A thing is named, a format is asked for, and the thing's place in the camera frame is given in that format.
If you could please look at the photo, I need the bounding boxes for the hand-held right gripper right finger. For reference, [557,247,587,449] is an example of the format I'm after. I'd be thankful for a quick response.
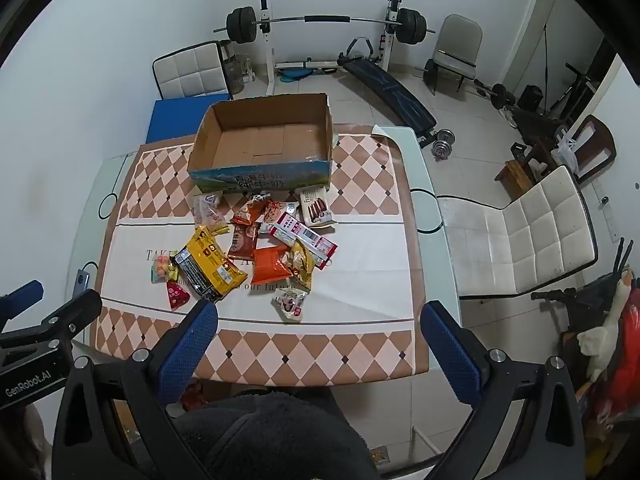
[421,300,587,480]

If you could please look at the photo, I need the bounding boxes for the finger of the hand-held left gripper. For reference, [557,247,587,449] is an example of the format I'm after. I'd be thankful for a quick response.
[0,289,104,361]
[0,280,45,315]

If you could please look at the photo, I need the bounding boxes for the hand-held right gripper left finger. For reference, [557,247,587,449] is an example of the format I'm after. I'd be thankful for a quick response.
[51,299,219,480]

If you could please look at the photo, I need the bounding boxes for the yellow and black noodle bag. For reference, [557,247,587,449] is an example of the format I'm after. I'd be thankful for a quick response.
[172,226,249,302]

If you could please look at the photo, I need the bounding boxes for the orange noodle bag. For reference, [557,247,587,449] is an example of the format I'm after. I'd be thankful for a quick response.
[250,246,292,285]

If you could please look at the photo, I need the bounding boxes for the yellow crisp bag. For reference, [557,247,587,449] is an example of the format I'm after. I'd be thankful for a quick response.
[290,237,322,292]

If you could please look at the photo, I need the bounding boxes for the pile of mixed snack packets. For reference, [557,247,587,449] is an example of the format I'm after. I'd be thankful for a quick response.
[150,187,337,322]

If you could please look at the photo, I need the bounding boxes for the brown cardboard box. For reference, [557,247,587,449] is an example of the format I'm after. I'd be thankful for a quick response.
[187,92,335,196]

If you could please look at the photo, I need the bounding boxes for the person's black fleece clothing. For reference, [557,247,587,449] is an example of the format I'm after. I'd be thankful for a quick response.
[167,391,381,480]

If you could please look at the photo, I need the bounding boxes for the checkered tablecloth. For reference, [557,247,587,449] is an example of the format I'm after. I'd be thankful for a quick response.
[90,125,432,381]

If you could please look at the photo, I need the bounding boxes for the white padded chair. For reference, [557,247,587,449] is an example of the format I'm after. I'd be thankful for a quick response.
[152,40,233,101]
[437,165,599,301]

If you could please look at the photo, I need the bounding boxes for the white plush goose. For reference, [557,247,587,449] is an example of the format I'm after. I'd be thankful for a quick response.
[577,267,636,383]

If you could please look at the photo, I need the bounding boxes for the red bag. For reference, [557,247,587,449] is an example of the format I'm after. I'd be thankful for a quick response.
[597,290,640,416]

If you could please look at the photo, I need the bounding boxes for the small wooden stool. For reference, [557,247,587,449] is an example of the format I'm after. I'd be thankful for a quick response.
[495,159,536,200]

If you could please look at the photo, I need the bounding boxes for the black router antennas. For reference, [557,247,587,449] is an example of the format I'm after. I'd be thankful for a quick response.
[616,237,636,273]

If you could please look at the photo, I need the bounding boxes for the chrome dumbbell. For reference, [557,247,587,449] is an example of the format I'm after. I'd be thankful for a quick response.
[431,129,457,162]

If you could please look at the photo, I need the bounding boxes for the blue cushion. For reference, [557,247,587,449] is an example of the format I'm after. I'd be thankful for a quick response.
[145,94,232,145]

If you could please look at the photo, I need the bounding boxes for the white plastic bag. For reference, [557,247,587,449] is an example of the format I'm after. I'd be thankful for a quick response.
[551,135,581,173]

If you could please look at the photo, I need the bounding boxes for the black fitness machine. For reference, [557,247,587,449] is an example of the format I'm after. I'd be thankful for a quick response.
[510,62,601,146]

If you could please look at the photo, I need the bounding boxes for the brown wooden chair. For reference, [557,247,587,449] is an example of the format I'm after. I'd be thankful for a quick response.
[552,114,617,186]

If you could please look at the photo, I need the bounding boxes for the black dumbbell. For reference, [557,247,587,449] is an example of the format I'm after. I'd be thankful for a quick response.
[474,80,516,110]

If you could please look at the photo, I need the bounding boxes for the black sit-up bench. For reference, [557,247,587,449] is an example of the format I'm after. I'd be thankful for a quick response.
[336,37,438,136]

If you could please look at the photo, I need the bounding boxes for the clear plastic water jug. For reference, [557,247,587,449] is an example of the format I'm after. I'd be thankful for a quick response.
[220,40,256,96]

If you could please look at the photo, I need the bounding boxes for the white barbell rack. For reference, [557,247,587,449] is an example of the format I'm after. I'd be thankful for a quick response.
[252,0,408,96]

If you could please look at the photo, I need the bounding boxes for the grey folding chair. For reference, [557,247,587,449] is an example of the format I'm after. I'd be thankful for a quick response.
[429,14,484,96]

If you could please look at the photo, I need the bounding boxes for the barbell with black plates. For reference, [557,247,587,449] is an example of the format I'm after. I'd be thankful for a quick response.
[214,6,437,45]

